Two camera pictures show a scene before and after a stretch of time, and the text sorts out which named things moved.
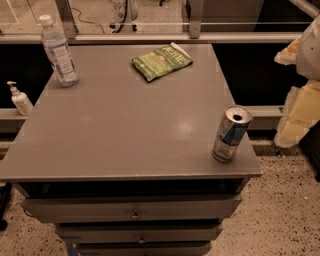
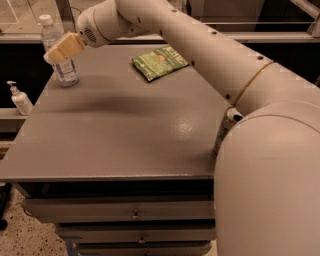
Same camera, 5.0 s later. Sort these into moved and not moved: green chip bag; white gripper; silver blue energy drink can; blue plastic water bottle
Moved: white gripper
Not moved: silver blue energy drink can; green chip bag; blue plastic water bottle
